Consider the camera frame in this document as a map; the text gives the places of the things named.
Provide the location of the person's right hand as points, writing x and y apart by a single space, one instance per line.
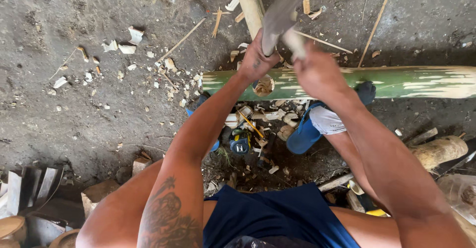
321 77

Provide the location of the person's left hand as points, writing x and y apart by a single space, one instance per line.
254 60

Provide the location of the person's left fingers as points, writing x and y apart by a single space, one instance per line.
270 57

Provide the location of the person's right fingers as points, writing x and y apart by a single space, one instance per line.
302 64

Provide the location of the thin bamboo strip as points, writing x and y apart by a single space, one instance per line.
375 25
323 41
181 40

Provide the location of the pale bamboo pole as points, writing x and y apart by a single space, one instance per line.
250 6

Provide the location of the heap of cut bamboo pieces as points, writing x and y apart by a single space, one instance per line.
269 116

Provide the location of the short bamboo stick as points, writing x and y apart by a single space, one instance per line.
217 23

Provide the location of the blue flip-flop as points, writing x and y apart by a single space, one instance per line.
215 146
303 134

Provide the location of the yellow pencil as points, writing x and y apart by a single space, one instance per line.
252 126

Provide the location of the blue and black tape measure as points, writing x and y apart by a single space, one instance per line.
240 144

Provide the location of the dark hand tool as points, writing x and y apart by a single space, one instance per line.
267 149

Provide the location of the green bamboo pole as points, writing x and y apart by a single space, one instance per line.
401 82

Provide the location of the flat wooden slat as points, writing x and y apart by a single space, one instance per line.
336 182

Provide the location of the grey wooden slat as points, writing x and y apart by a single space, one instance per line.
422 136

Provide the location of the scatter of bamboo chips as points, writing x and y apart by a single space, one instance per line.
128 49

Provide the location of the navy blue shorts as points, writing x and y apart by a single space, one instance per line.
275 218

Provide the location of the pale bamboo stump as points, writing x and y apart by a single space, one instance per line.
438 151

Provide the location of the small wooden block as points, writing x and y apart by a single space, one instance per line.
141 165

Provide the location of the clear plastic bag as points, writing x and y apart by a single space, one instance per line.
459 196

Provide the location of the large wooden block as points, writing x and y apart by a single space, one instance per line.
97 195

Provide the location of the round wooden bowl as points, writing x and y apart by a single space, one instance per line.
11 226
65 239

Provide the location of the row of grey wooden planks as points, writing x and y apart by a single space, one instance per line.
15 192

